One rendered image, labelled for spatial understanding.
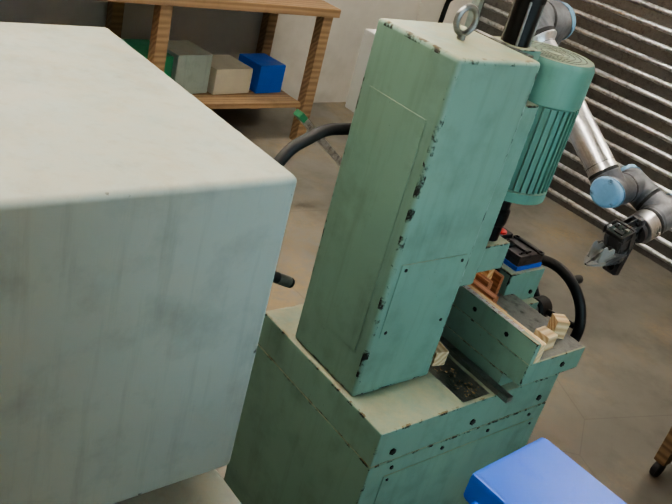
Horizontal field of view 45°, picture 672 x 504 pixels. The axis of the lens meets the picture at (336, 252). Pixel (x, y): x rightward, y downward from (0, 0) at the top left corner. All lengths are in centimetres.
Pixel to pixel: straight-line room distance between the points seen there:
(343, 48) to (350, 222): 440
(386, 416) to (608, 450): 176
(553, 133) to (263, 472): 103
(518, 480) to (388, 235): 60
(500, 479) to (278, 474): 98
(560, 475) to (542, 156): 80
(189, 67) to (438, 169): 337
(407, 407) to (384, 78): 67
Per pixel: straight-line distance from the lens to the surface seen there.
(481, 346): 188
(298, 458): 187
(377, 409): 168
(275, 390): 189
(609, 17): 526
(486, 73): 143
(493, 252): 186
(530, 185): 175
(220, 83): 485
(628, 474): 326
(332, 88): 601
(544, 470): 110
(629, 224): 238
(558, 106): 169
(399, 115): 147
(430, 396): 176
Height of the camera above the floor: 181
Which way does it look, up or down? 27 degrees down
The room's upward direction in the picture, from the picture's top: 15 degrees clockwise
